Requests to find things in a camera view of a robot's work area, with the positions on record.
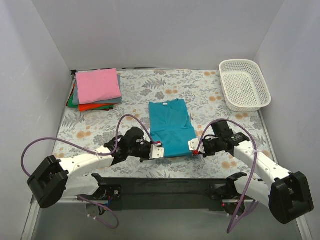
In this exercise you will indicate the pink folded t-shirt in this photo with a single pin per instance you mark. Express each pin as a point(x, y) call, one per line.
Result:
point(97, 85)

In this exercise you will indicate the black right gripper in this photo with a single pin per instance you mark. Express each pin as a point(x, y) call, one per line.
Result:
point(206, 146)

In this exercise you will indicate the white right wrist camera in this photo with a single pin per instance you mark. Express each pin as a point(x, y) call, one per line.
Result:
point(193, 146)

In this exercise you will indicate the aluminium front frame rail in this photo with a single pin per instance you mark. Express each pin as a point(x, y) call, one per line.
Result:
point(71, 219)

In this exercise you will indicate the red folded t-shirt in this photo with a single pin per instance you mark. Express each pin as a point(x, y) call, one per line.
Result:
point(72, 92)

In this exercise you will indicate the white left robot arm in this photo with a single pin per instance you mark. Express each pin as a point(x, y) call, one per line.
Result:
point(56, 178)

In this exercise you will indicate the green folded t-shirt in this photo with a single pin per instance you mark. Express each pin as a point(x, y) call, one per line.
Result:
point(73, 102)

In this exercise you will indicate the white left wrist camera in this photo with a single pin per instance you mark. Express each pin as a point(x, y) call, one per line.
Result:
point(156, 152)

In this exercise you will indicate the white perforated plastic basket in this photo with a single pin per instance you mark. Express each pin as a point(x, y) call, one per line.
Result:
point(243, 85)

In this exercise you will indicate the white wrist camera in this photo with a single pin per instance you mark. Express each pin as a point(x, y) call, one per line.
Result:
point(156, 152)
point(193, 146)

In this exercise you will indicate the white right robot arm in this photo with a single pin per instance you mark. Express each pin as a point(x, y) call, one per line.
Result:
point(287, 194)

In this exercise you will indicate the teal t-shirt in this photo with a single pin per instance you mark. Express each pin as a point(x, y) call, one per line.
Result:
point(170, 124)

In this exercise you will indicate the floral patterned table mat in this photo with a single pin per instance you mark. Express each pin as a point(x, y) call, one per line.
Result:
point(202, 92)

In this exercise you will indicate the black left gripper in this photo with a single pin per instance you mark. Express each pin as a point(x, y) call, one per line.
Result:
point(146, 153)

